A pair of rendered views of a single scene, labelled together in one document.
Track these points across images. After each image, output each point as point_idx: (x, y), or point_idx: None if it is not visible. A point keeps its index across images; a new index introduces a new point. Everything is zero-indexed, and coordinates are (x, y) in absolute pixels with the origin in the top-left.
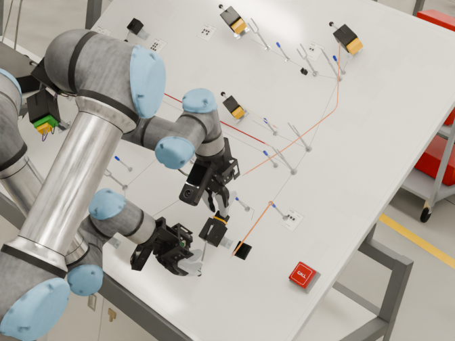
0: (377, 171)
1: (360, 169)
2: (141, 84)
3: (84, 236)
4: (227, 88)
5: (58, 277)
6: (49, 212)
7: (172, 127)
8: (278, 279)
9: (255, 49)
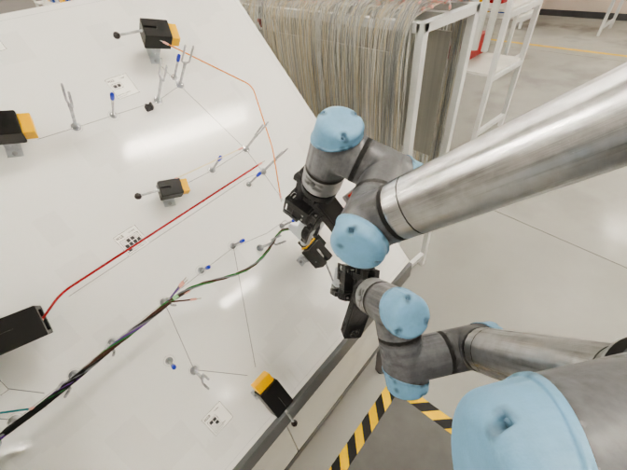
0: (291, 110)
1: (284, 120)
2: None
3: (434, 349)
4: (110, 199)
5: None
6: None
7: (395, 161)
8: None
9: (64, 142)
